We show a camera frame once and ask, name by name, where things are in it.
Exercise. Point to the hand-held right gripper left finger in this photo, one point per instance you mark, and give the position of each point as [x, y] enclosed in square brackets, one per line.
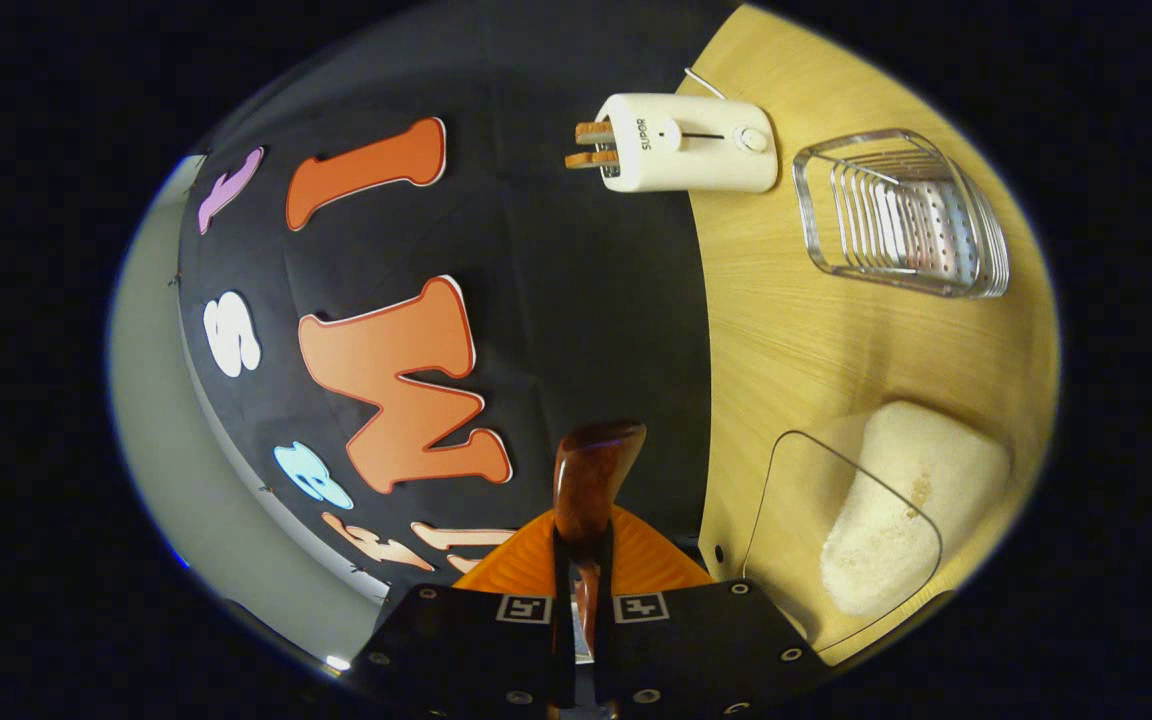
[466, 640]

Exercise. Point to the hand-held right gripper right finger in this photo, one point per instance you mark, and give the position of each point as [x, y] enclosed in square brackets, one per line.
[696, 640]

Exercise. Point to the brown wooden spoon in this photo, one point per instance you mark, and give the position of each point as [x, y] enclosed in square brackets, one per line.
[591, 480]

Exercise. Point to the clear plastic box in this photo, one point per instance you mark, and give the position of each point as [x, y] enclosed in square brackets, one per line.
[786, 520]

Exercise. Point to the toasted bread slice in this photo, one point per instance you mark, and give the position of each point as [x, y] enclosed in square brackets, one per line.
[594, 131]
[588, 159]

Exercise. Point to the white toaster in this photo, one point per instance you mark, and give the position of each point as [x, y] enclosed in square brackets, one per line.
[696, 145]

